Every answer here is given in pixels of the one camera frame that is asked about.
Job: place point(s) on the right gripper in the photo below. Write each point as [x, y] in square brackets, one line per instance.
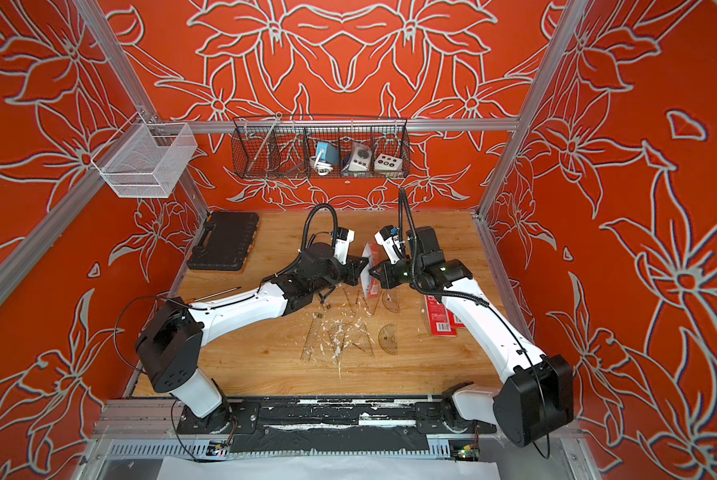
[387, 278]

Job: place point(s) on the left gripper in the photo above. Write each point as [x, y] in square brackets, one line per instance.
[354, 268]

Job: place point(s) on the clear protractor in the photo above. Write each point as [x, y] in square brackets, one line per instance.
[391, 301]
[387, 339]

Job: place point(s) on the clear triangle ruler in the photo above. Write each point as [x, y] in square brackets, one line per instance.
[358, 303]
[358, 336]

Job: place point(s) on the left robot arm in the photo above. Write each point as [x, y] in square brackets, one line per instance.
[169, 347]

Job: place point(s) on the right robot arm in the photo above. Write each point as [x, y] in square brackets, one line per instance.
[536, 395]

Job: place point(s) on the white dotted cube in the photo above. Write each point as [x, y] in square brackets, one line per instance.
[388, 165]

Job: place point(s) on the white grey device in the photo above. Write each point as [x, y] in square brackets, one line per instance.
[359, 161]

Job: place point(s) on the blue white box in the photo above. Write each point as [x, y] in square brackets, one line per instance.
[326, 153]

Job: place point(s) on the black tool case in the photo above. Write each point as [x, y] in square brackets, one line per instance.
[225, 240]

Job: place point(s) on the white mesh basket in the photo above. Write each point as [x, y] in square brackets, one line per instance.
[146, 164]

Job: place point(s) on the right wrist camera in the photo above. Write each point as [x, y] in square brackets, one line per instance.
[390, 240]

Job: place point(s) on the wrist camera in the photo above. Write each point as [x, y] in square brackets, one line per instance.
[390, 240]
[343, 237]

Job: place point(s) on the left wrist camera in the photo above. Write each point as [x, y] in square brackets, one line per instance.
[343, 237]

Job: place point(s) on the black wire basket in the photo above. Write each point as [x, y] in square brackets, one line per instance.
[295, 147]

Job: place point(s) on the orange handled screwdriver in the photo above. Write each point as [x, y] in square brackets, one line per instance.
[214, 294]

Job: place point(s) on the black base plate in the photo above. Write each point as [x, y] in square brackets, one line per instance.
[339, 425]

